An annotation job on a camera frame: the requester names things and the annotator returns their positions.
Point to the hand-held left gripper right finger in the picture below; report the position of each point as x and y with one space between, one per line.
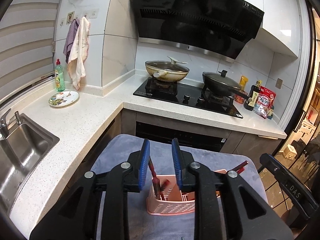
176 162

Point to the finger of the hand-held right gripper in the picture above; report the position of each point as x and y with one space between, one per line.
270 162

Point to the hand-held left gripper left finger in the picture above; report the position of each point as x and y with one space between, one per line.
145 165

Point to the pink perforated utensil basket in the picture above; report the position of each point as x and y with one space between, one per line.
170 207

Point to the white storage box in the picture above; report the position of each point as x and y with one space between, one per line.
290 152

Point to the black built-in oven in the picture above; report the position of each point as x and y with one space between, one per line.
180 136

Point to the blue-grey plush blanket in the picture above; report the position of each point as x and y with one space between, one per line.
117 150

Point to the black gas stove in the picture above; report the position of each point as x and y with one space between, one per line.
190 105

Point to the red cereal bag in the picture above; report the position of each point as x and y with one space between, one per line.
265 102

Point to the dark sauce bottle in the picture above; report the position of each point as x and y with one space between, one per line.
251 97

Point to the yellow snack packet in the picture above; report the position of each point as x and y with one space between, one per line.
243 82

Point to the black wok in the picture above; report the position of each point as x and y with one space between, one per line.
220 90

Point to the beige frying pan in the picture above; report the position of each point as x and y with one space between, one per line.
167 76

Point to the black wok lid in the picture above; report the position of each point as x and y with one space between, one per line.
220 80

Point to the glass pan lid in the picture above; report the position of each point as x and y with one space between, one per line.
165 66

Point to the patterned ceramic plate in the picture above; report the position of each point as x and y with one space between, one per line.
63 98

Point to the green dish soap bottle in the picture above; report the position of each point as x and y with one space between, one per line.
59 78

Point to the stainless steel sink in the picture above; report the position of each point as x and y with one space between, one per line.
22 155

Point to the white hanging towel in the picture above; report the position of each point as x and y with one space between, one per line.
78 55

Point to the chrome soap dispenser pump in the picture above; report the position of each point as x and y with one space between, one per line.
18 117

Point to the purple hanging cloth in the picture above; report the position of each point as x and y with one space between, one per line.
70 40

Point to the chrome kitchen faucet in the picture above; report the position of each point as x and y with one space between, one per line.
4 125

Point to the black range hood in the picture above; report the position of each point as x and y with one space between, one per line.
195 17

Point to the striped window blind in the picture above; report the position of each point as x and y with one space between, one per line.
25 42

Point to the grey wall socket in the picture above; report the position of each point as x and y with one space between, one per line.
279 83

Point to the patterned wall hook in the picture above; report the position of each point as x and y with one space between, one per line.
70 17

